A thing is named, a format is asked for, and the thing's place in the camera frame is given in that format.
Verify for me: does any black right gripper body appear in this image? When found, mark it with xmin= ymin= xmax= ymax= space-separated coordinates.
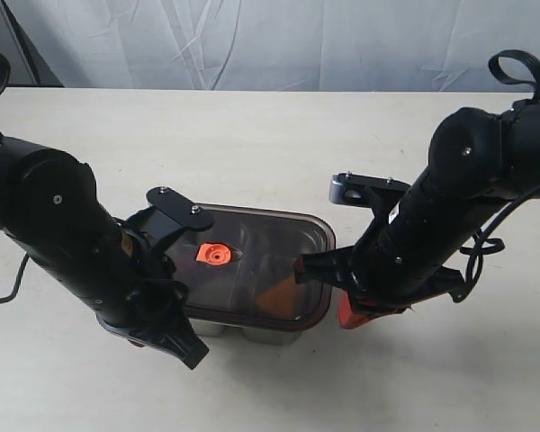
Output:
xmin=293 ymin=247 xmax=464 ymax=315

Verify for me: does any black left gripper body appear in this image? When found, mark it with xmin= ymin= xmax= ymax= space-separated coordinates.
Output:
xmin=96 ymin=255 xmax=209 ymax=370

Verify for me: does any steel two-compartment lunch box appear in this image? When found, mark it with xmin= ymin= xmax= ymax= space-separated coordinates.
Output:
xmin=189 ymin=314 xmax=308 ymax=347

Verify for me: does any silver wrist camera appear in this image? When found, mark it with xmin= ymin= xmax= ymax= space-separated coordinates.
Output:
xmin=328 ymin=172 xmax=410 ymax=218
xmin=126 ymin=186 xmax=214 ymax=256

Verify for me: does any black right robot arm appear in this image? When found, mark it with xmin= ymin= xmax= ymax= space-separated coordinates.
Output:
xmin=293 ymin=101 xmax=540 ymax=320

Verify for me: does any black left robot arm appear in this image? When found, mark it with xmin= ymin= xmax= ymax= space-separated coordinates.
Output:
xmin=0 ymin=132 xmax=214 ymax=368

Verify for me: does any yellow toy cheese wedge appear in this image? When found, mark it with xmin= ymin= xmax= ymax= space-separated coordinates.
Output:
xmin=255 ymin=275 xmax=298 ymax=320

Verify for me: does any dark transparent lid orange seal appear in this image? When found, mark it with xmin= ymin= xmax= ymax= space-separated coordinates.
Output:
xmin=166 ymin=204 xmax=336 ymax=330

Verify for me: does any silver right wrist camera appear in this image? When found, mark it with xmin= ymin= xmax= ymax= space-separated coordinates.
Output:
xmin=328 ymin=172 xmax=410 ymax=218

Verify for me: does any grey wrinkled backdrop cloth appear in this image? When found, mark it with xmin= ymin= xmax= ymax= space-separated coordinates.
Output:
xmin=0 ymin=1 xmax=540 ymax=92

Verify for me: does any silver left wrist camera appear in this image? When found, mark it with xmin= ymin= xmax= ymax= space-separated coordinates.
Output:
xmin=126 ymin=186 xmax=214 ymax=256

